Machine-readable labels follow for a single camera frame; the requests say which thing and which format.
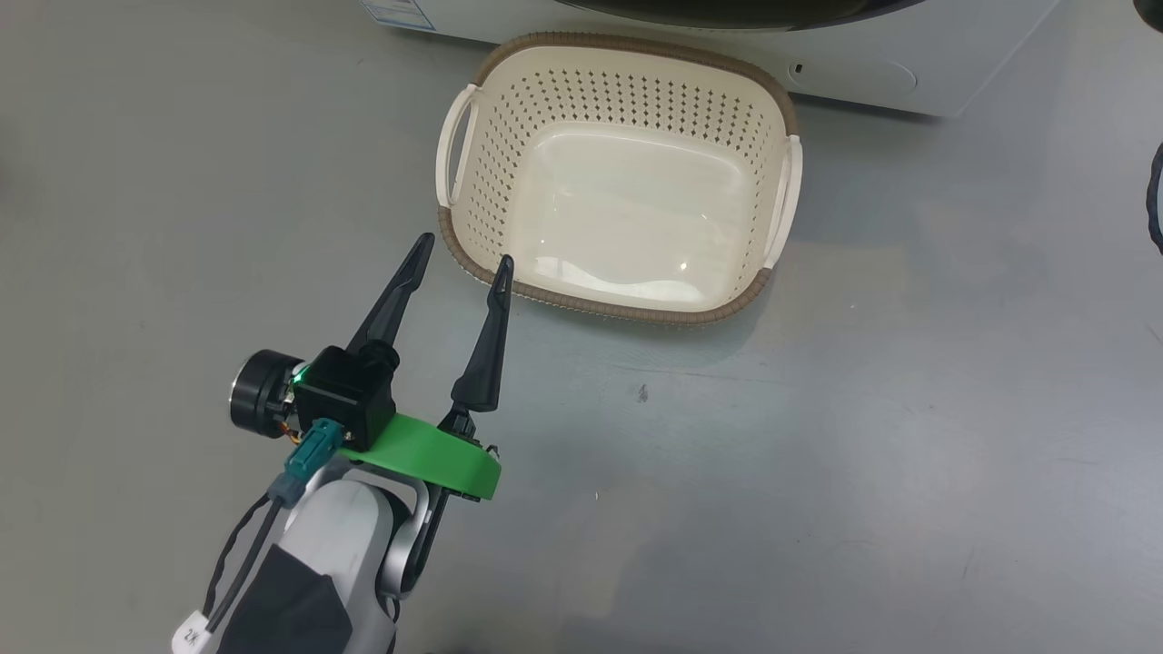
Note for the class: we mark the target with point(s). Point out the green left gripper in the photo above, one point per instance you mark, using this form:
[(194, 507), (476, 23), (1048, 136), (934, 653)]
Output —
[(436, 459)]

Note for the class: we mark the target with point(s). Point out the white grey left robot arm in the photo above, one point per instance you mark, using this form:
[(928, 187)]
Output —
[(341, 527)]

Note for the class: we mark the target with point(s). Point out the cream perforated laundry basket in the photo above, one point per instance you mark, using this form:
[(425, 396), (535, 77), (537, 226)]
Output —
[(636, 209)]

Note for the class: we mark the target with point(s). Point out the white washing machine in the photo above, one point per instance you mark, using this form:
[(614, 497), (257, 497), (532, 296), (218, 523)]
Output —
[(909, 45)]

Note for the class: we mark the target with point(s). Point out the blue energy label sticker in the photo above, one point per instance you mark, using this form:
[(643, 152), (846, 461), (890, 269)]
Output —
[(400, 11)]

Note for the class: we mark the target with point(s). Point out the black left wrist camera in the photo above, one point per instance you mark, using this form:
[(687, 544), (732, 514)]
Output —
[(345, 395)]

